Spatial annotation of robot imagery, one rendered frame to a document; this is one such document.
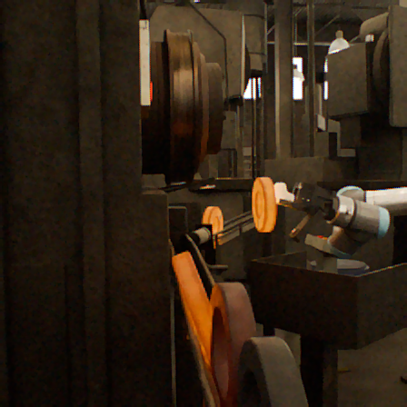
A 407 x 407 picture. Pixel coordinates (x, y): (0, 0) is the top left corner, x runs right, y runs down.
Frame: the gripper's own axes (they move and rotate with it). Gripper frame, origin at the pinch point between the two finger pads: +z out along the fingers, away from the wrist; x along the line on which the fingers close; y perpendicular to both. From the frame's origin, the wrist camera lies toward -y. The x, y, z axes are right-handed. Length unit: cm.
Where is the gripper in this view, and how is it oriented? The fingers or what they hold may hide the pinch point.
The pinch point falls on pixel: (263, 197)
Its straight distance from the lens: 142.1
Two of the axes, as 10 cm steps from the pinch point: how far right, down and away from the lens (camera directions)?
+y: 2.6, -9.6, -0.1
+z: -9.6, -2.6, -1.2
